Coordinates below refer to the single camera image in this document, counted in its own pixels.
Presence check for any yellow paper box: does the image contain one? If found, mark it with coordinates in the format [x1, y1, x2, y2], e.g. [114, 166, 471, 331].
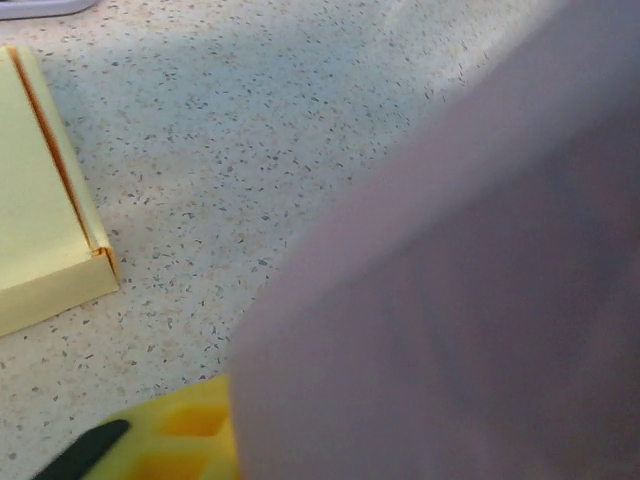
[0, 44, 122, 339]

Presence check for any lavender plastic tray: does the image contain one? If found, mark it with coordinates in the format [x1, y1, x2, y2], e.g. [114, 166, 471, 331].
[0, 0, 97, 21]

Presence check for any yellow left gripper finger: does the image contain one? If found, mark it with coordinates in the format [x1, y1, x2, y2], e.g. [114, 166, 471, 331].
[29, 373, 240, 480]

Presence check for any pink paper box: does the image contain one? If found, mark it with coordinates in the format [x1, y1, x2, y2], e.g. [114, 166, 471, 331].
[227, 0, 640, 480]

